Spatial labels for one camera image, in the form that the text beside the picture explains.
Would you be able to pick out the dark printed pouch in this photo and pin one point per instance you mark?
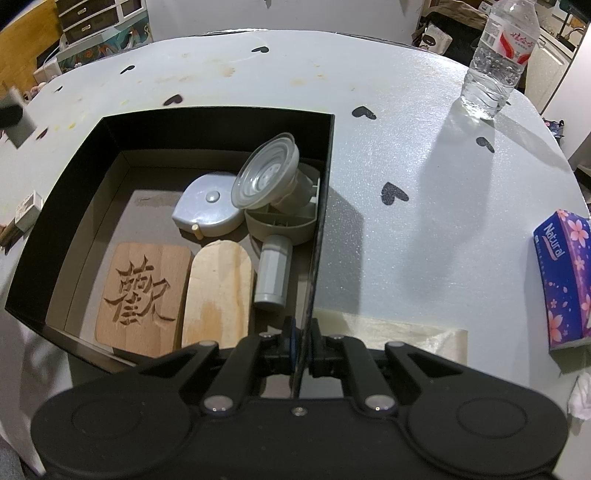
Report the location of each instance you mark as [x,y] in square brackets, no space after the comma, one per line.
[554,128]

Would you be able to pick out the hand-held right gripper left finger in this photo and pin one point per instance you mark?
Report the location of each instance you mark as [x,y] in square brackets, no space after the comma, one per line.
[291,344]

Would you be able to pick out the crumpled white tissue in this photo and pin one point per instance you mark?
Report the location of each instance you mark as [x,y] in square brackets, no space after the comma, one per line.
[581,399]

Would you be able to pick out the white kitchen cabinet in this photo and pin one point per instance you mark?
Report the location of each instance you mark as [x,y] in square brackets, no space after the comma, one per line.
[549,60]

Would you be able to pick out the clear plastic cup with lid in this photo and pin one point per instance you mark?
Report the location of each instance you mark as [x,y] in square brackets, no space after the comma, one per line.
[263,175]

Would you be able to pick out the brown and white drawer cabinet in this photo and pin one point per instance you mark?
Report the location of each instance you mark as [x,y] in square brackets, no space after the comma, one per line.
[87,14]

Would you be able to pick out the purple floral tissue box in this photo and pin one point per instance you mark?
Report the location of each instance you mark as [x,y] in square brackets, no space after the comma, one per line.
[563,286]

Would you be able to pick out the white carton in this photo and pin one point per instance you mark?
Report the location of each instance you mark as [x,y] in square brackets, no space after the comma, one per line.
[45,74]

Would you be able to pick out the black cardboard box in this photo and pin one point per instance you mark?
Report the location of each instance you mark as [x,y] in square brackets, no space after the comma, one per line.
[69,184]

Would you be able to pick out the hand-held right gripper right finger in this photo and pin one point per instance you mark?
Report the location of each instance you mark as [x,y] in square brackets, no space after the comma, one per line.
[313,350]

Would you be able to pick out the beige folded cloth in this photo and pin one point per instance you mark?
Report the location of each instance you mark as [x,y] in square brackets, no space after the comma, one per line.
[406,337]

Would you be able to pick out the light wooden oval plank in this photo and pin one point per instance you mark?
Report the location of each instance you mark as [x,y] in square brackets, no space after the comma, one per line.
[217,290]

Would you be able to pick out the chair with brown cloth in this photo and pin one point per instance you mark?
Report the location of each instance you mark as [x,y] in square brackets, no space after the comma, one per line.
[457,18]

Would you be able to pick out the white printed bag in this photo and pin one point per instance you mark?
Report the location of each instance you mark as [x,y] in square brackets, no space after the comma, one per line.
[435,39]

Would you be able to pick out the small white box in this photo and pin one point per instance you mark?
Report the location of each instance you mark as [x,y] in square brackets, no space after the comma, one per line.
[28,211]

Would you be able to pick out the clear water bottle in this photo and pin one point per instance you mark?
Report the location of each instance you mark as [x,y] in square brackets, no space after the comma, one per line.
[494,78]

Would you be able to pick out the carved wooden board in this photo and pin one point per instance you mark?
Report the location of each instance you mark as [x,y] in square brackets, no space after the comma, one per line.
[129,254]

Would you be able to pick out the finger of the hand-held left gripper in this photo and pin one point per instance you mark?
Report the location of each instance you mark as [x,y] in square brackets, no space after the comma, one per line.
[11,115]

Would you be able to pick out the grey round case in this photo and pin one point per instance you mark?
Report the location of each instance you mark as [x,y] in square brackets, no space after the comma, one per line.
[207,217]

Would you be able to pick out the blue printed box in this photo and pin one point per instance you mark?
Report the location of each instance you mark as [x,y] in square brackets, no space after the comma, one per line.
[101,48]

